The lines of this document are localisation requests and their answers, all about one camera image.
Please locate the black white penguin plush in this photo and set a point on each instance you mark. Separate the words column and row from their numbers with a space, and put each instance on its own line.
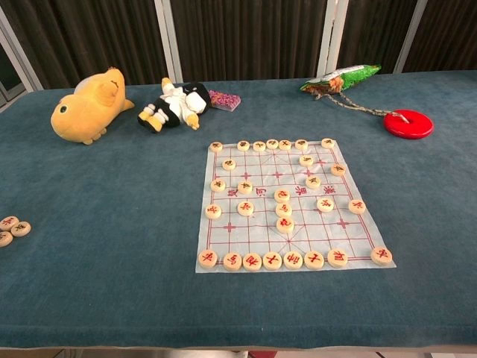
column 175, row 104

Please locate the yellow plush toy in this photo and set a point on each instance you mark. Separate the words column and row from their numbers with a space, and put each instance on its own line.
column 85, row 112

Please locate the wooden chess piece red character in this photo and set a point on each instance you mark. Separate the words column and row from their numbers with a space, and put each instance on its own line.
column 325, row 204
column 314, row 260
column 356, row 206
column 293, row 260
column 285, row 225
column 252, row 261
column 207, row 258
column 381, row 256
column 337, row 257
column 9, row 222
column 213, row 211
column 245, row 208
column 232, row 261
column 284, row 210
column 282, row 195
column 272, row 260

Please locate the wooden chess piece black character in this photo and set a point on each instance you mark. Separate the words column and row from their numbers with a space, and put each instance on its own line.
column 21, row 228
column 218, row 185
column 229, row 164
column 216, row 146
column 4, row 238
column 327, row 142
column 338, row 169
column 285, row 144
column 244, row 186
column 259, row 145
column 301, row 144
column 272, row 144
column 313, row 182
column 306, row 160
column 243, row 145

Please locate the white Chinese chess board sheet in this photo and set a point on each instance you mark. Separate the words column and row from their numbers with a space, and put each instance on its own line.
column 261, row 235

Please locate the dark brown curtain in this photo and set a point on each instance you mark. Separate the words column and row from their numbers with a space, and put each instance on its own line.
column 246, row 37

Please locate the red round disc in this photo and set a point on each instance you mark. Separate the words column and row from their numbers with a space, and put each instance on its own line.
column 417, row 125

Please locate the pink purple patterned packet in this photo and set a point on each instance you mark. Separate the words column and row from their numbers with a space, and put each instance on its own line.
column 225, row 100

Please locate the green snack bag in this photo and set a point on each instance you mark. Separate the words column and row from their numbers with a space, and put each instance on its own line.
column 343, row 79

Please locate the white frame post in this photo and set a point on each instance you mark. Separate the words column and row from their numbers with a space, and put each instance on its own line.
column 168, row 37
column 410, row 33
column 328, row 37
column 15, row 52

